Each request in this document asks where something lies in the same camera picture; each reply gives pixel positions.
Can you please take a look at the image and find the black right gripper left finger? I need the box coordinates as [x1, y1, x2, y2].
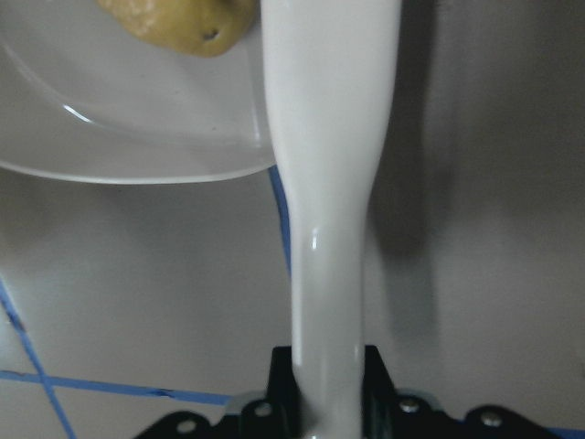
[266, 346, 303, 438]

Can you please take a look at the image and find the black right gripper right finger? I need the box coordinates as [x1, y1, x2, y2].
[361, 345, 397, 439]

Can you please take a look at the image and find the beige plastic dustpan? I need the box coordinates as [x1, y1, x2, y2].
[1, 1, 275, 185]

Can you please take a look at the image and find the brown toy potato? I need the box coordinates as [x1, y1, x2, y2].
[98, 1, 259, 58]

